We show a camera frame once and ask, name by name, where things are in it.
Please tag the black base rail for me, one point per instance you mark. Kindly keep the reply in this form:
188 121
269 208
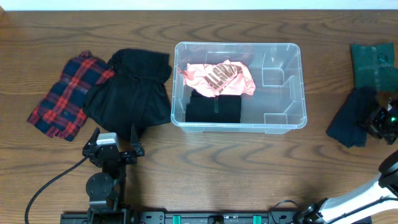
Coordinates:
159 217

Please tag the folded green taped cloth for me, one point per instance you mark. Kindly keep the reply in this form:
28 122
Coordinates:
374 66

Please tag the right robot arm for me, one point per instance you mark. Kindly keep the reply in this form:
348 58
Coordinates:
378 195

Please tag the clear plastic storage bin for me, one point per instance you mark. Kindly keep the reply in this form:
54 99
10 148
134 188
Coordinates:
278 103

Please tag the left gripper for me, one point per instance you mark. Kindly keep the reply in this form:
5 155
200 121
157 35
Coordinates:
127 160

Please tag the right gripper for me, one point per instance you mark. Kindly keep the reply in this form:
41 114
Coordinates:
373 126

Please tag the black taped cloth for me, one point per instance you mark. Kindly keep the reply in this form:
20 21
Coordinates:
220 109

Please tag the pink printed shirt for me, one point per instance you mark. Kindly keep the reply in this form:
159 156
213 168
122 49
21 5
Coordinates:
226 78

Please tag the navy cloth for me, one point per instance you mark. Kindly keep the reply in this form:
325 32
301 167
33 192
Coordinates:
346 126

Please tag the large black garment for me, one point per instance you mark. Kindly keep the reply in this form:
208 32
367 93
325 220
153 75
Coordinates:
135 97

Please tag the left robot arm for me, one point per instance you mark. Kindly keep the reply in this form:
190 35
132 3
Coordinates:
106 189

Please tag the red navy plaid shirt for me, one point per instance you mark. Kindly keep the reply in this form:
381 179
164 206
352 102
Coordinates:
60 113

